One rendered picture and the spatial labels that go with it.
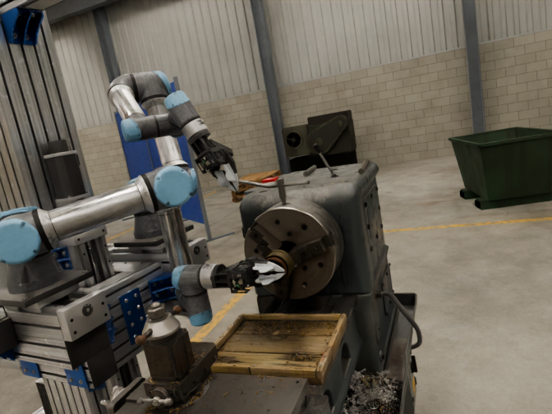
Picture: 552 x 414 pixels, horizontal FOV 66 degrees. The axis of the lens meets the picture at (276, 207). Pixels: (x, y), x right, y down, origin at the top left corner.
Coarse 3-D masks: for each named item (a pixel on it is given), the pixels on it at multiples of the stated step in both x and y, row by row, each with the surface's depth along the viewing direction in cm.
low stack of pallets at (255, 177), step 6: (252, 174) 1000; (258, 174) 979; (264, 174) 973; (270, 174) 936; (276, 174) 995; (246, 180) 910; (252, 180) 896; (258, 180) 894; (240, 186) 937; (246, 186) 903; (252, 186) 903; (234, 192) 918; (240, 192) 942; (234, 198) 921; (240, 198) 954
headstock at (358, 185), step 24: (336, 168) 191; (264, 192) 161; (288, 192) 155; (312, 192) 150; (336, 192) 146; (360, 192) 149; (336, 216) 147; (360, 216) 146; (360, 240) 147; (360, 264) 148; (264, 288) 164; (336, 288) 153; (360, 288) 150
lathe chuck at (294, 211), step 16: (272, 208) 139; (288, 208) 135; (304, 208) 137; (272, 224) 139; (288, 224) 137; (304, 224) 135; (320, 224) 133; (288, 240) 138; (304, 240) 136; (336, 240) 137; (320, 256) 135; (336, 256) 134; (256, 272) 145; (304, 272) 139; (320, 272) 137; (272, 288) 144; (304, 288) 140; (320, 288) 138
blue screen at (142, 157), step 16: (176, 80) 583; (144, 112) 743; (128, 144) 894; (144, 144) 794; (128, 160) 931; (144, 160) 823; (160, 160) 733; (192, 160) 604; (192, 208) 655; (208, 224) 623; (208, 240) 624
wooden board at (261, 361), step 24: (240, 336) 132; (264, 336) 129; (288, 336) 126; (312, 336) 124; (336, 336) 118; (240, 360) 118; (264, 360) 116; (288, 360) 114; (312, 360) 112; (312, 384) 105
